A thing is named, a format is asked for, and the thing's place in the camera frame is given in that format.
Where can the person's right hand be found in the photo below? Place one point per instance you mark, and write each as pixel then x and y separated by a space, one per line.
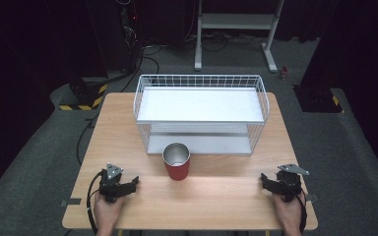
pixel 289 214

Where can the red steel-lined cup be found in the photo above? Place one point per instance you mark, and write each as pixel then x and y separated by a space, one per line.
pixel 176 162

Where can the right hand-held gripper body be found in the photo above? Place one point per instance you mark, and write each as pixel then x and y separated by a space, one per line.
pixel 288 185

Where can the person's left hand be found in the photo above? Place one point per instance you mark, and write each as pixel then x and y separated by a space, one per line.
pixel 106 213

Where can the dark computer tower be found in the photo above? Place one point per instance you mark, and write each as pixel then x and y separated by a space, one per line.
pixel 128 32

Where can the black yellow striped stand base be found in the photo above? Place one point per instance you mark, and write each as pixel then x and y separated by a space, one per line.
pixel 320 100
pixel 84 95

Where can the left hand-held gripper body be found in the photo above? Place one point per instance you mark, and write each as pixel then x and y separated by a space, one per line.
pixel 110 185

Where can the grey tape piece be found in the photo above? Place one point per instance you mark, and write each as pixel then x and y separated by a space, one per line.
pixel 312 197
pixel 71 202

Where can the white metal stand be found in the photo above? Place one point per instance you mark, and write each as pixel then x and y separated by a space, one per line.
pixel 236 21

